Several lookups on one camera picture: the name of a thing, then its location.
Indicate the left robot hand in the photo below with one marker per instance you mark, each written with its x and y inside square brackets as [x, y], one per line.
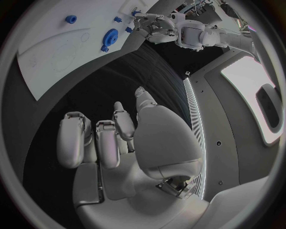
[156, 26]

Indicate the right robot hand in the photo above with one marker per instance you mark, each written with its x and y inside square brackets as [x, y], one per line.
[165, 139]

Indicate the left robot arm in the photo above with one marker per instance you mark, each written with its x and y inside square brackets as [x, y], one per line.
[201, 34]

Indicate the white task board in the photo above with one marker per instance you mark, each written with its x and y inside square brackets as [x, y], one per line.
[55, 50]

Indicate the blue peg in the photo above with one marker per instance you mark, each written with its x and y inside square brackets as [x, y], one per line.
[135, 13]
[128, 29]
[117, 19]

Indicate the small blue gear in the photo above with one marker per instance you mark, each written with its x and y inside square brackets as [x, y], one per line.
[104, 48]

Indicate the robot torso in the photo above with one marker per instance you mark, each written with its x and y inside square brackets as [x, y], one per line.
[223, 125]

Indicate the blue short cylinder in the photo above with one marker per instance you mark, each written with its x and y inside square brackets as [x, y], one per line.
[71, 19]

